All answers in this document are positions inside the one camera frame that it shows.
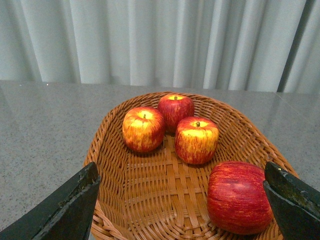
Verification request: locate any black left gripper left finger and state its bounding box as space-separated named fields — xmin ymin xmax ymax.
xmin=0 ymin=162 xmax=101 ymax=240

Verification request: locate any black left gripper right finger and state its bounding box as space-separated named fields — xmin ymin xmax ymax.
xmin=263 ymin=161 xmax=320 ymax=240

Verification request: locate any dark red apple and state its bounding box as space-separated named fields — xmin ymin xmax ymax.
xmin=157 ymin=93 xmax=195 ymax=133
xmin=207 ymin=161 xmax=273 ymax=235

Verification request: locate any red-yellow apple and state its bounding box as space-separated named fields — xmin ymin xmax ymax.
xmin=174 ymin=116 xmax=220 ymax=165

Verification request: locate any brown wicker basket left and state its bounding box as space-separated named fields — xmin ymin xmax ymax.
xmin=85 ymin=92 xmax=295 ymax=240

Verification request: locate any yellow-red apple front left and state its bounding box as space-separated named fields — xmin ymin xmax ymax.
xmin=122 ymin=106 xmax=166 ymax=153

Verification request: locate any dark red apple back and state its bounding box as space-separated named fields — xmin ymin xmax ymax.
xmin=157 ymin=93 xmax=195 ymax=133

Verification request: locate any white pleated curtain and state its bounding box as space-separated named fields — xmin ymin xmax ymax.
xmin=0 ymin=0 xmax=320 ymax=94

